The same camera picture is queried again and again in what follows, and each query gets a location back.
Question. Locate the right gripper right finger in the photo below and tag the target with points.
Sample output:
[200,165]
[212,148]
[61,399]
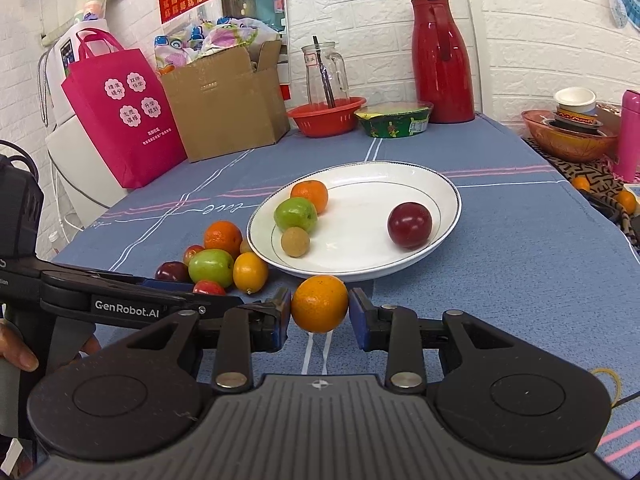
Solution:
[396,331]

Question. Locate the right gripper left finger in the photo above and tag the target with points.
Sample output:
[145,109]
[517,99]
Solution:
[241,334]

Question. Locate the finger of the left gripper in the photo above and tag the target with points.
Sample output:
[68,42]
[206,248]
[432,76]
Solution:
[217,306]
[154,287]

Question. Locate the dark red plum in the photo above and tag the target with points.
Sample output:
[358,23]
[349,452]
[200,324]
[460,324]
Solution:
[409,225]
[173,271]

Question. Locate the yellow orange citrus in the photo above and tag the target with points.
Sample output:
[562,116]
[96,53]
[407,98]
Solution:
[250,273]

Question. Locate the red apple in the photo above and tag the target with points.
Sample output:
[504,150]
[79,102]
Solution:
[190,252]
[208,287]

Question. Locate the green apple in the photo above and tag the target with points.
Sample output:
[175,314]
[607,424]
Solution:
[214,265]
[296,212]

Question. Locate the small orange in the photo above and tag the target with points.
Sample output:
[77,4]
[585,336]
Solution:
[320,303]

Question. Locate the brown kiwi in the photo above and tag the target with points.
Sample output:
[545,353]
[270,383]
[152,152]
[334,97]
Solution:
[245,247]
[295,242]

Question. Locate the large orange back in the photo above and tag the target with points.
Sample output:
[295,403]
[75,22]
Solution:
[223,235]

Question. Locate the dark red plum front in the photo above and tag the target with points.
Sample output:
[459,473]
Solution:
[409,225]

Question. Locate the orange front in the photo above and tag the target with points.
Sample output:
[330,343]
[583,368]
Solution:
[314,191]

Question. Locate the person left hand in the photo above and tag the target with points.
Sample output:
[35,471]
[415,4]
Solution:
[14,351]

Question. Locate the white round plate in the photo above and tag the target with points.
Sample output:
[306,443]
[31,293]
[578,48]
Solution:
[350,239]

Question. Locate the blue striped tablecloth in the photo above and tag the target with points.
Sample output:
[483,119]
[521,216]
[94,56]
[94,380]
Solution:
[529,254]

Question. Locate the pink gift bag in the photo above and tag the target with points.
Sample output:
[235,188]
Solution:
[123,108]

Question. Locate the brown cardboard box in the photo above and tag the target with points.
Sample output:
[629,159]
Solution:
[225,103]

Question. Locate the red plastic basin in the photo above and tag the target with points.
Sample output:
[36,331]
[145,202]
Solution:
[317,121]

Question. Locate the green foil bowl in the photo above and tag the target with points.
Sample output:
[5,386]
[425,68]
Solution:
[395,120]

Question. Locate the clear glass pitcher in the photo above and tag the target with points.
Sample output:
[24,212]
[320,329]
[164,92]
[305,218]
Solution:
[326,77]

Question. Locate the floral cloth in box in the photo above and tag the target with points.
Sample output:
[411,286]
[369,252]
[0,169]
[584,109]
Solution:
[195,40]

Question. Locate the brown wooden bowl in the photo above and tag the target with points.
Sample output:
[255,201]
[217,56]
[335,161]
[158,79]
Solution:
[566,144]

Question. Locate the red thermos jug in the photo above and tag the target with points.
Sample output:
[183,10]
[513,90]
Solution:
[441,65]

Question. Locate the pink thermos bottle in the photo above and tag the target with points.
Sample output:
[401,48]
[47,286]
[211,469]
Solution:
[627,156]

